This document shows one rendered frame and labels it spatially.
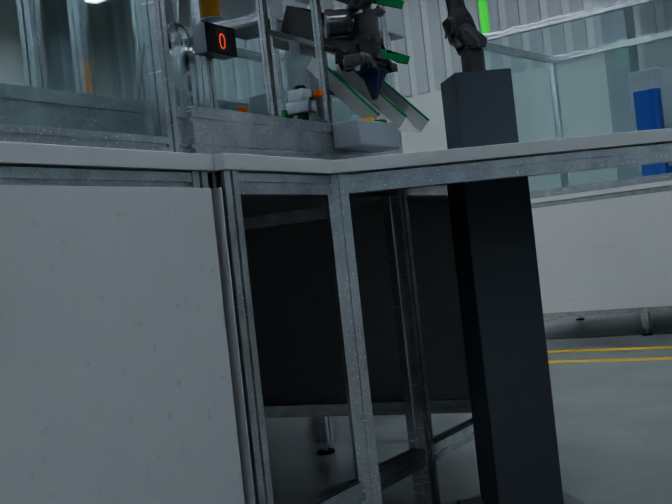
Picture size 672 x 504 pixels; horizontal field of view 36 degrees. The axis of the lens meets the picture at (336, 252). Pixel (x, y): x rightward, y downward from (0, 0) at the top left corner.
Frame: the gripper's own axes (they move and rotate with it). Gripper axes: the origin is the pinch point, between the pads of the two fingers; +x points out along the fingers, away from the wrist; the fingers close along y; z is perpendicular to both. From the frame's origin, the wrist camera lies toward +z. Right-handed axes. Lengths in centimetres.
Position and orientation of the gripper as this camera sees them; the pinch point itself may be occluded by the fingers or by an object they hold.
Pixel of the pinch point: (373, 85)
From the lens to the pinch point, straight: 255.1
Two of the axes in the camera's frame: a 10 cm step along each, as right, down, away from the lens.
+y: -4.6, 0.4, -8.9
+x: 1.1, 9.9, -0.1
